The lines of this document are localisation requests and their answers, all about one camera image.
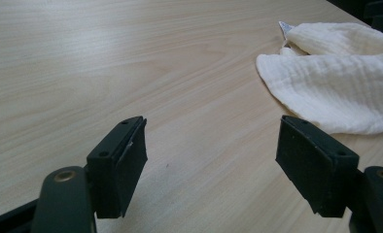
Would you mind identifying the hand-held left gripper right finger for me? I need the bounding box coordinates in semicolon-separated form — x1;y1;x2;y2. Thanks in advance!
275;115;361;218

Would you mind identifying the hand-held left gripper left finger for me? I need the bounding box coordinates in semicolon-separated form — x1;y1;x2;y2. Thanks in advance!
87;116;149;219

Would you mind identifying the white muslin cloth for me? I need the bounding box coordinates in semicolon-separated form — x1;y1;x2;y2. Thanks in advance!
256;20;383;136

